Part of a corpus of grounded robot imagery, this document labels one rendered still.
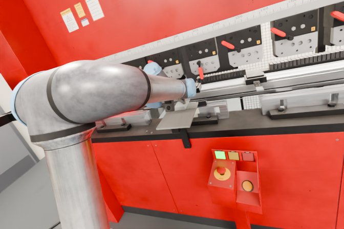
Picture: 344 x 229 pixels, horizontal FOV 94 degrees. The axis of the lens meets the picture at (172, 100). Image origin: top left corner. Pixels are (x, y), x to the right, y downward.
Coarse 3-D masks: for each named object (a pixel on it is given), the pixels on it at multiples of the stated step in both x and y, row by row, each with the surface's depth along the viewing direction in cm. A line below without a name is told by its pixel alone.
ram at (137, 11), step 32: (32, 0) 100; (64, 0) 93; (128, 0) 83; (160, 0) 78; (192, 0) 74; (224, 0) 71; (256, 0) 68; (320, 0) 62; (64, 32) 103; (96, 32) 96; (128, 32) 90; (160, 32) 85; (224, 32) 76; (64, 64) 114
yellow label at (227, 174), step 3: (225, 168) 75; (216, 171) 74; (228, 171) 73; (216, 174) 73; (219, 174) 72; (225, 174) 72; (228, 174) 71; (216, 177) 71; (219, 177) 71; (222, 177) 71; (225, 177) 70; (228, 177) 70
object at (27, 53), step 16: (0, 0) 92; (16, 0) 99; (0, 16) 91; (16, 16) 98; (0, 32) 90; (16, 32) 97; (32, 32) 105; (0, 48) 96; (16, 48) 96; (32, 48) 103; (48, 48) 112; (0, 64) 102; (16, 64) 98; (32, 64) 102; (48, 64) 111; (16, 80) 104; (112, 192) 147; (112, 208) 144
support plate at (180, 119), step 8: (192, 104) 97; (168, 112) 96; (176, 112) 93; (184, 112) 90; (192, 112) 87; (168, 120) 86; (176, 120) 84; (184, 120) 82; (160, 128) 81; (168, 128) 80
